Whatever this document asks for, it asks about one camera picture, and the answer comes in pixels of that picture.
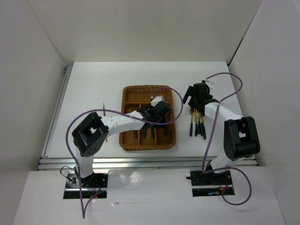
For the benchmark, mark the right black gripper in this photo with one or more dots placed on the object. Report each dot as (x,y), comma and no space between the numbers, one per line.
(191,92)

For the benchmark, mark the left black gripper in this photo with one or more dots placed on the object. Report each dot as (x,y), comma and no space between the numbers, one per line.
(160,126)

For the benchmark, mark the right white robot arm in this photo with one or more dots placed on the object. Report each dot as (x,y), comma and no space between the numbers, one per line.
(240,139)

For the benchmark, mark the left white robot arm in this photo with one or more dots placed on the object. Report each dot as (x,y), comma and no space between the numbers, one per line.
(90,134)

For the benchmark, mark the brown wicker cutlery tray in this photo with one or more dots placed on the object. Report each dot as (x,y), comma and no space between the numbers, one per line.
(138,96)

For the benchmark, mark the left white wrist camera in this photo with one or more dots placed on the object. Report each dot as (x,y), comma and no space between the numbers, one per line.
(156,100)

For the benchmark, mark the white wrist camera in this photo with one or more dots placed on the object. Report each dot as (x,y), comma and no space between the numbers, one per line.
(156,100)
(209,84)

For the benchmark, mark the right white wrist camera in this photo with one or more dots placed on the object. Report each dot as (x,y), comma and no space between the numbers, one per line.
(209,84)

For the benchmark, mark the right small fork green handle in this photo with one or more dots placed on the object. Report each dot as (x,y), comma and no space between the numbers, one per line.
(203,129)

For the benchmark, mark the aluminium front rail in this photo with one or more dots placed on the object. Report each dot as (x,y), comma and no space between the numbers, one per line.
(46,163)

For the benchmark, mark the aluminium rail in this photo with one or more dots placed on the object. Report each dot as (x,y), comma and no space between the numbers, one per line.
(55,116)
(46,163)

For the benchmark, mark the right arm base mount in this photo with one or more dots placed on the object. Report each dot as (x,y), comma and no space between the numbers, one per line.
(211,184)

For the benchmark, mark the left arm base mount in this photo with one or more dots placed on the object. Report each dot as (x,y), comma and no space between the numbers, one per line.
(95,186)

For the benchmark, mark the aluminium left rail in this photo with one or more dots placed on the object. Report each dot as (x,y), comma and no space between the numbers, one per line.
(55,116)

